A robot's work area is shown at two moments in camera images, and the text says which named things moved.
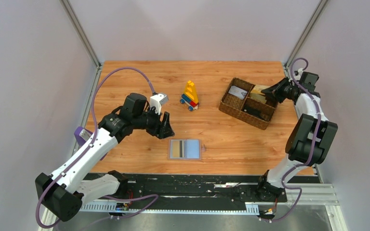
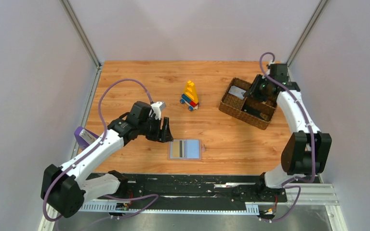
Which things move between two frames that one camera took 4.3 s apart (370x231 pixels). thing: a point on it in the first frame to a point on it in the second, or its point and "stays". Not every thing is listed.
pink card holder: x=185 y=149 stays
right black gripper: x=280 y=91 to x=252 y=96
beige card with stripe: x=178 y=148 stays
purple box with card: x=81 y=134 stays
